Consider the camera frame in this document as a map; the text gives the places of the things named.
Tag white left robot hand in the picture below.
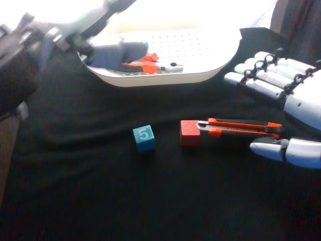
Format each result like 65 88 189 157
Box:
25 0 150 71

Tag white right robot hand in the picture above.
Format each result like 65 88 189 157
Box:
224 47 321 169

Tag orange-handled pliers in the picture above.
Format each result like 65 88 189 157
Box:
121 52 184 75

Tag orange black utility knife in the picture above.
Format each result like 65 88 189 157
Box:
197 117 285 141

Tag white perforated tray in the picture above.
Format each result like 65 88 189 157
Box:
77 25 241 88

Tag blue number cube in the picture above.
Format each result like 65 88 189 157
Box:
132 125 156 153

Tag white table sheet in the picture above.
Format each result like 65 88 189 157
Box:
107 0 278 31

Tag red cube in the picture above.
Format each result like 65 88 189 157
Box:
180 119 201 148

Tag black table cloth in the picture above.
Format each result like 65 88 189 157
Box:
0 27 321 241

